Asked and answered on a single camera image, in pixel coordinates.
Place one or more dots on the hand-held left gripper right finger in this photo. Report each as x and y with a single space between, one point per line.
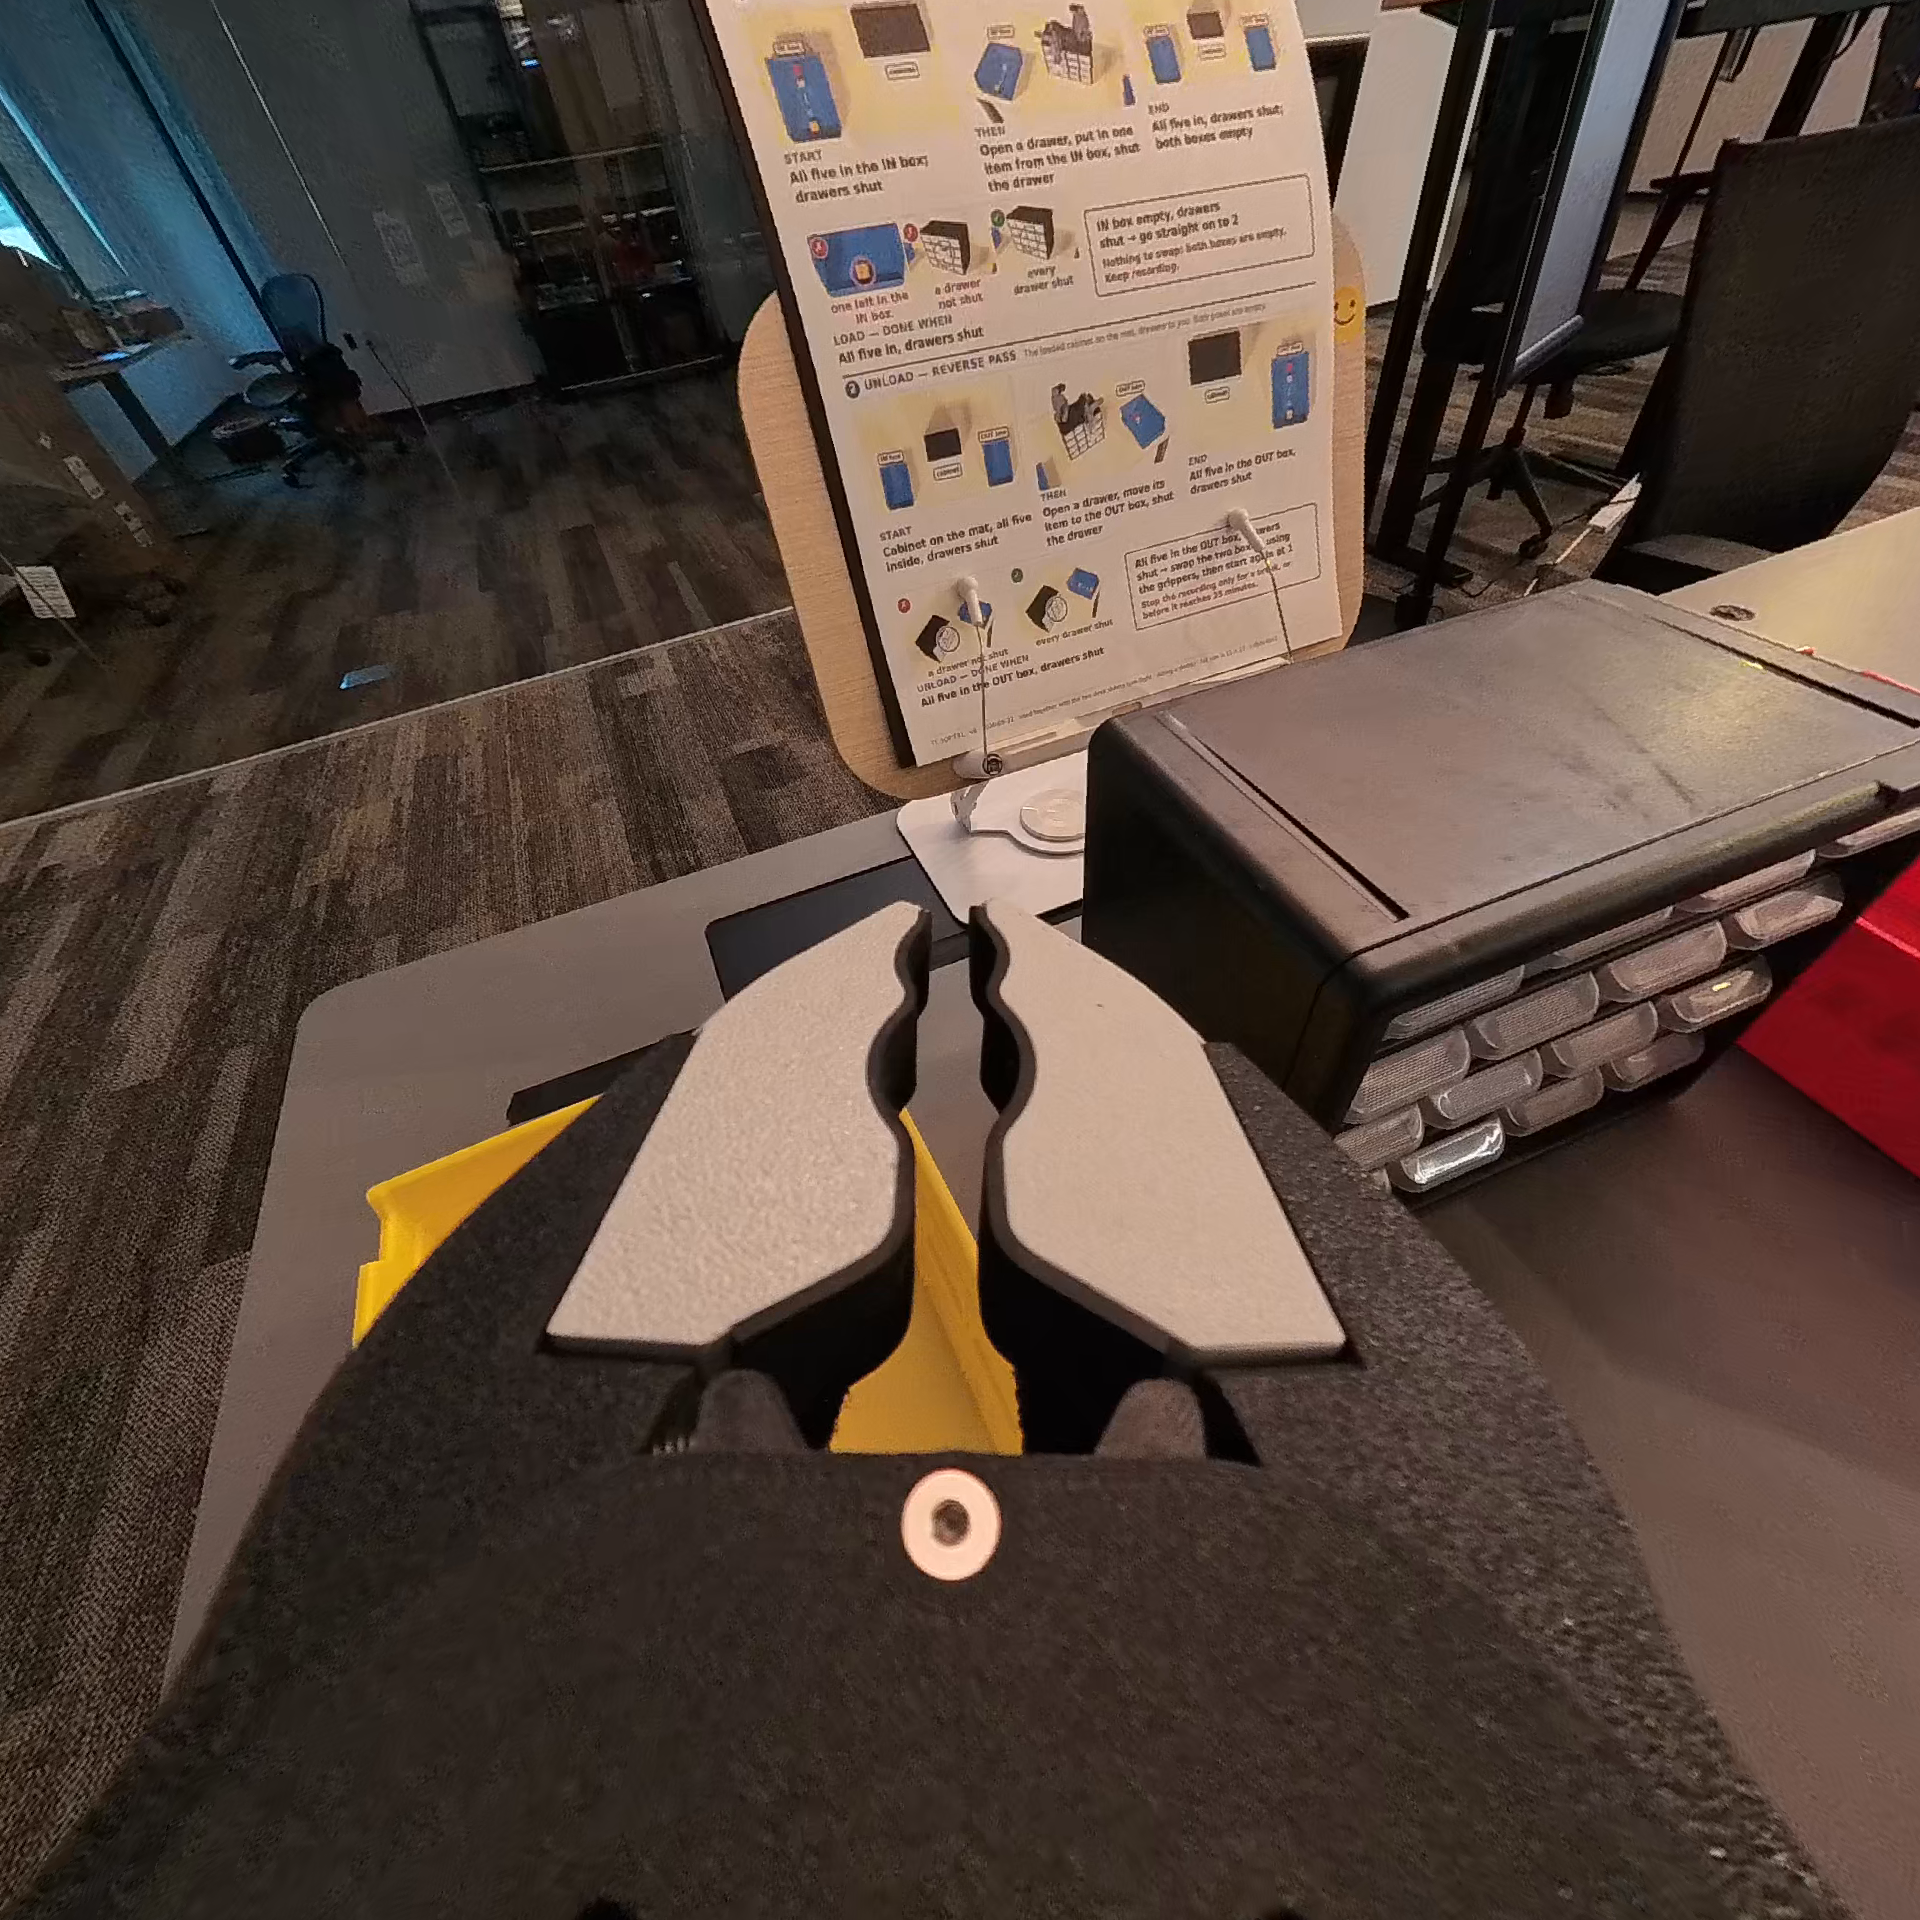
1141 1185

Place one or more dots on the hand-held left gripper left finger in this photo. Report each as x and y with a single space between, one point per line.
750 1185

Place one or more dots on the rows of clear drawers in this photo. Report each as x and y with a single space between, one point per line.
1574 1037

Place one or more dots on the black drawer cabinet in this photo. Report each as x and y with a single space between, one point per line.
1500 750

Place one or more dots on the red storage bin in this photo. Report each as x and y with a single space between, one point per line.
1844 1020

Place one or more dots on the black table mat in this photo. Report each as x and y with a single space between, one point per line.
810 932

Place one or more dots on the yellow storage bin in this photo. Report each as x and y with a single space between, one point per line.
450 1200

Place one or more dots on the white stand base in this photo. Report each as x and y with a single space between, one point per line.
997 833

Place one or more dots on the wooden poster stand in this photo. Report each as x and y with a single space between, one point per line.
787 494

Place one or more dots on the instruction poster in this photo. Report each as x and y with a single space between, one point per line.
1036 376

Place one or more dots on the yellow smiley sticker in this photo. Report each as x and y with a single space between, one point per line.
1347 311

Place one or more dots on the dark mesh office chair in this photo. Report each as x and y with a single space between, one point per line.
307 376

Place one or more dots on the black metal pole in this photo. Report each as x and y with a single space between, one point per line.
1441 300

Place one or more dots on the black office chair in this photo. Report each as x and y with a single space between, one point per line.
1786 345

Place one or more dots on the grey backed office chair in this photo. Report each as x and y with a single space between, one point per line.
1560 195

